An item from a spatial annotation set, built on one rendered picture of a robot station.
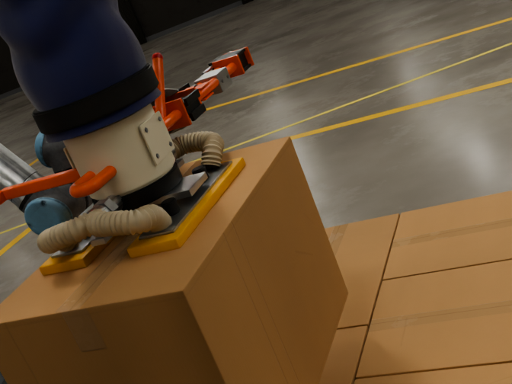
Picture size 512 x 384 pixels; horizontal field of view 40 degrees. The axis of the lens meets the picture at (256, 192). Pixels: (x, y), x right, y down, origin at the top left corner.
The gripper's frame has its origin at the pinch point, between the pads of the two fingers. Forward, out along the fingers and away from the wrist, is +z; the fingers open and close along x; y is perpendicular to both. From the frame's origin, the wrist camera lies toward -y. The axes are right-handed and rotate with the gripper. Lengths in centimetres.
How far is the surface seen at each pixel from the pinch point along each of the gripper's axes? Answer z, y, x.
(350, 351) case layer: 18, 4, -65
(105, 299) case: 7, 57, -13
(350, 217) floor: -37, -192, -120
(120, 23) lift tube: 10.4, 27.8, 21.9
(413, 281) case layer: 30, -23, -65
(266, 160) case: 19.2, 11.4, -12.9
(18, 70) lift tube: -6.2, 36.2, 20.8
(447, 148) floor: 9, -259, -119
